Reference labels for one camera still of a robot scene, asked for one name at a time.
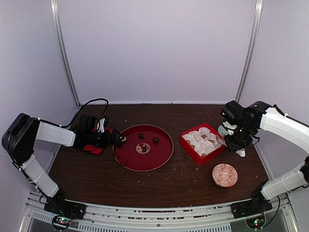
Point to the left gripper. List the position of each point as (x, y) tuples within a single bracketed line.
[(109, 141)]

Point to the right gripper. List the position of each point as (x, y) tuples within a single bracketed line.
[(233, 147)]

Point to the red box lid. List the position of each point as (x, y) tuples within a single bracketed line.
[(95, 149)]

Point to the round red tray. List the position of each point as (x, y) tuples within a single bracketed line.
[(143, 155)]

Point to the red chocolate box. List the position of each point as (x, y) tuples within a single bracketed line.
[(201, 160)]

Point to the metal serving tongs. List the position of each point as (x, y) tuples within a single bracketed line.
[(220, 141)]

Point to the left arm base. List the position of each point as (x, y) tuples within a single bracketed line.
[(64, 216)]

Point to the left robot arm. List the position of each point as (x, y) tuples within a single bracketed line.
[(22, 136)]

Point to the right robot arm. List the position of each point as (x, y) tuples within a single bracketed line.
[(286, 146)]

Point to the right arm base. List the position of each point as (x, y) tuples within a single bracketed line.
[(252, 211)]

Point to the grey green bowl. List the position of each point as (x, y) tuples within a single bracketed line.
[(222, 131)]

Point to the white paper cups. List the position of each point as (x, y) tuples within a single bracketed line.
[(202, 145)]

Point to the red patterned bowl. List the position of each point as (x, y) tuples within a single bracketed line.
[(224, 175)]

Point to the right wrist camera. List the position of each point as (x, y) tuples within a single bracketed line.
[(232, 113)]

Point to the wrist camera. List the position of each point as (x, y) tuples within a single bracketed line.
[(93, 123), (232, 113)]

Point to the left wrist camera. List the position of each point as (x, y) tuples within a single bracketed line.
[(93, 123)]

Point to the front aluminium rail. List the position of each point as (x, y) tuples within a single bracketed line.
[(209, 218)]

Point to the right aluminium post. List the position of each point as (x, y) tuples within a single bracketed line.
[(257, 17)]

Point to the aluminium post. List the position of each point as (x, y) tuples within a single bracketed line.
[(63, 52), (257, 17)]

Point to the left aluminium post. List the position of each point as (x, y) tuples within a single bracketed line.
[(63, 52)]

